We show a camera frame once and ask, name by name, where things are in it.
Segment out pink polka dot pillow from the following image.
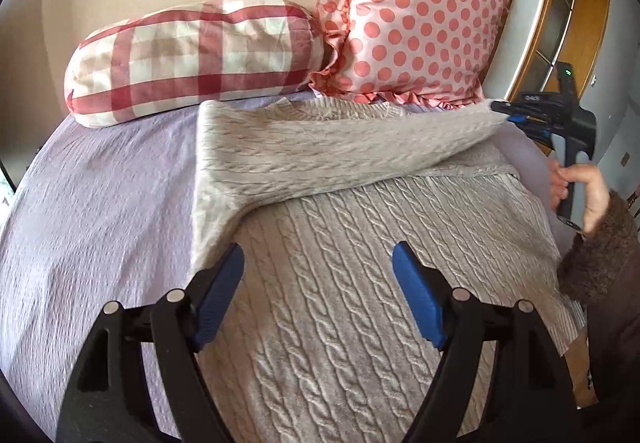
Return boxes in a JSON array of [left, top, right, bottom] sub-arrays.
[[308, 0, 515, 111]]

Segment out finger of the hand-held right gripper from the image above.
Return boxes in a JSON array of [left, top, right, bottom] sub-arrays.
[[490, 99, 547, 144]]

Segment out grey cable-knit sweater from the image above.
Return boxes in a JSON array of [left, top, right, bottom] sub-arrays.
[[192, 98, 587, 443]]

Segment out person's right hand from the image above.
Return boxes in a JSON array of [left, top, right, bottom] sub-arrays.
[[548, 159, 612, 239]]

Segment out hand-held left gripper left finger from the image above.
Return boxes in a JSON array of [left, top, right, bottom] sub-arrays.
[[55, 242, 246, 443]]

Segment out lilac bed sheet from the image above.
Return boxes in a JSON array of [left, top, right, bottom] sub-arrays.
[[0, 88, 591, 443]]

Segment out person's right forearm brown sleeve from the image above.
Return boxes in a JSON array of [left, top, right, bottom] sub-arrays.
[[556, 191, 640, 443]]

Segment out red checked pillow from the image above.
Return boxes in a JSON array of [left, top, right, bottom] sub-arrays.
[[64, 0, 328, 129]]

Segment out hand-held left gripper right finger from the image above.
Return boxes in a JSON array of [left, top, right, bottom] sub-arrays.
[[391, 241, 579, 443]]

